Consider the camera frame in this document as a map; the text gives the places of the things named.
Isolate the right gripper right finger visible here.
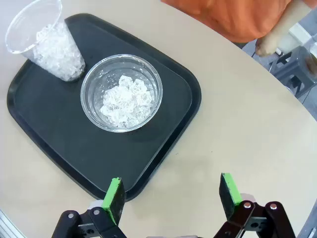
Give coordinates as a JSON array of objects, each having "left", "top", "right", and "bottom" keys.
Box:
[{"left": 214, "top": 173, "right": 297, "bottom": 238}]

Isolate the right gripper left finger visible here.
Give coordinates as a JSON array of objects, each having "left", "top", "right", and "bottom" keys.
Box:
[{"left": 51, "top": 177, "right": 127, "bottom": 238}]

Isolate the clear plastic cup with ice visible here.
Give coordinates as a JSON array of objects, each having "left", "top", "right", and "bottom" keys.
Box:
[{"left": 4, "top": 0, "right": 86, "bottom": 82}]

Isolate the person's left forearm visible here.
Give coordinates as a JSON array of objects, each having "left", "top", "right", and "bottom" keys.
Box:
[{"left": 261, "top": 0, "right": 313, "bottom": 48}]

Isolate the person's left hand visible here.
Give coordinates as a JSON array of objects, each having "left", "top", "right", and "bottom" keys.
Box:
[{"left": 255, "top": 37, "right": 279, "bottom": 57}]

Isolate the black plastic serving tray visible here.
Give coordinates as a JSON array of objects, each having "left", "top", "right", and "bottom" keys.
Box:
[{"left": 6, "top": 13, "right": 202, "bottom": 203}]

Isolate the heap of clear ice cubes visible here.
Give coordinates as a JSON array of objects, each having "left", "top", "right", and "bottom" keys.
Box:
[{"left": 99, "top": 75, "right": 156, "bottom": 128}]

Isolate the clear glass bowl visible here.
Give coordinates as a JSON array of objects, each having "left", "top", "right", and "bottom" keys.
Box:
[{"left": 80, "top": 54, "right": 163, "bottom": 133}]

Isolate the grey plastic step stool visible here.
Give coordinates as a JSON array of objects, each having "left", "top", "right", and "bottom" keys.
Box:
[{"left": 268, "top": 46, "right": 317, "bottom": 97}]

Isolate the person in orange hoodie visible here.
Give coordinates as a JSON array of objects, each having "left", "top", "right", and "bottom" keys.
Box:
[{"left": 160, "top": 0, "right": 317, "bottom": 43}]

